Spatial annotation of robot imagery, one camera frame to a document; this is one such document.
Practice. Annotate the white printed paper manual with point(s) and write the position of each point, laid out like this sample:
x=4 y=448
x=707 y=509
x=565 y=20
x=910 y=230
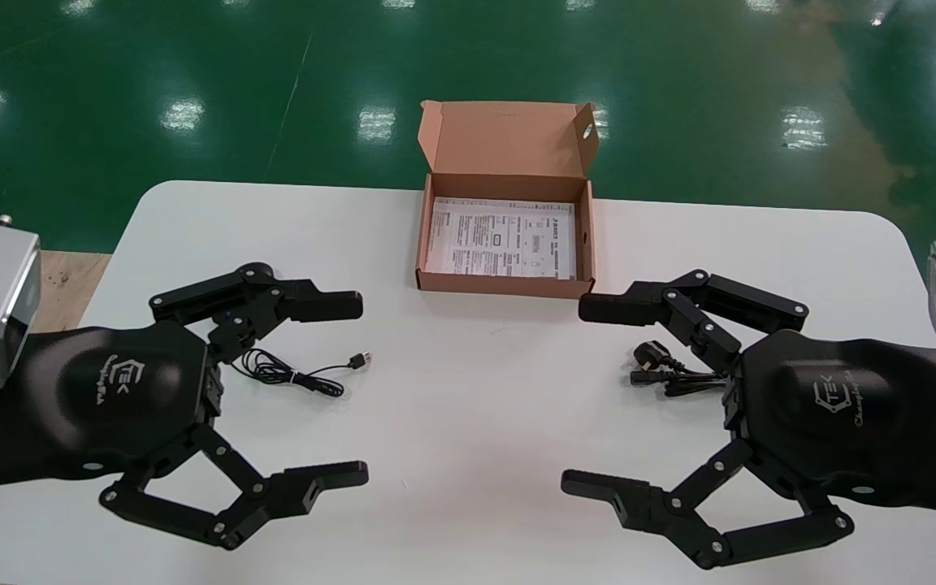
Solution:
x=500 y=240

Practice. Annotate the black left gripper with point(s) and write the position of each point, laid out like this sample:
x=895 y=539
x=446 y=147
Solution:
x=110 y=390

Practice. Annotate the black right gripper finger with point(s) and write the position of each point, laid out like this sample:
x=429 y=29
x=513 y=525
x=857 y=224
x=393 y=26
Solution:
x=622 y=307

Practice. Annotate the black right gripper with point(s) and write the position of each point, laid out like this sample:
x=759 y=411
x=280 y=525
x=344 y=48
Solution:
x=842 y=414

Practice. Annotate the brown cardboard storage box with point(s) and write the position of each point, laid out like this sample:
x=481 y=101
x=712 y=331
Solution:
x=509 y=138

